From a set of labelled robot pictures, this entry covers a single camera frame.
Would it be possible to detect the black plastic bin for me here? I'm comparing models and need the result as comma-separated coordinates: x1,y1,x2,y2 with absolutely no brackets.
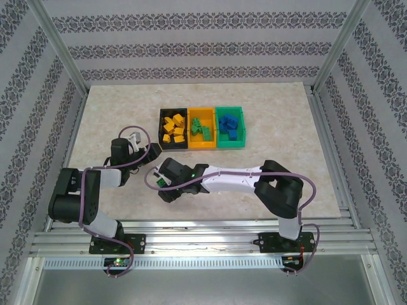
158,107,190,151

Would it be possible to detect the yellow plastic bin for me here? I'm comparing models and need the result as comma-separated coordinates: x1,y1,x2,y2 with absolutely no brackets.
186,107,218,149

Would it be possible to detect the green plastic bin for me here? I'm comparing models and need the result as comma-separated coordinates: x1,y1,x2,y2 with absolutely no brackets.
214,106,247,149

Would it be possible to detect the grey metal shelf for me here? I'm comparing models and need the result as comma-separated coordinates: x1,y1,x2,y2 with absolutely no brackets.
27,255,382,305

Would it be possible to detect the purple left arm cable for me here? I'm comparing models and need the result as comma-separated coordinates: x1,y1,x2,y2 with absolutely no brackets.
78,126,151,279

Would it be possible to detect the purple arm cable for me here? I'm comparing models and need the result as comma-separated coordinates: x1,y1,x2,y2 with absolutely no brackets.
78,126,151,279
144,166,319,278

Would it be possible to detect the aluminium side rail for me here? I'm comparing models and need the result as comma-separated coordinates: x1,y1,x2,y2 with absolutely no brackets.
44,91,88,228
305,84,362,228

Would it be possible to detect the aluminium mounting rail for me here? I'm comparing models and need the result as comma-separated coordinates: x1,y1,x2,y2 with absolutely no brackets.
30,219,379,257

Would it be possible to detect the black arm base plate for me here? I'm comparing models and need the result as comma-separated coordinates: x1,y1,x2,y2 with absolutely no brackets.
90,233,147,255
259,231,317,254

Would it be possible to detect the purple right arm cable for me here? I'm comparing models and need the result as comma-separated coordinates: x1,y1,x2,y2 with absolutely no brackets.
144,166,319,278

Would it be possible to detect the slotted grey cable duct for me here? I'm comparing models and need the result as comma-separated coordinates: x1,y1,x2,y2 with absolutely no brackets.
43,256,284,270

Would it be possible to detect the aluminium frame post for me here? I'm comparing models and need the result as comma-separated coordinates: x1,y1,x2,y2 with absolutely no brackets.
312,0,372,93
27,0,89,96

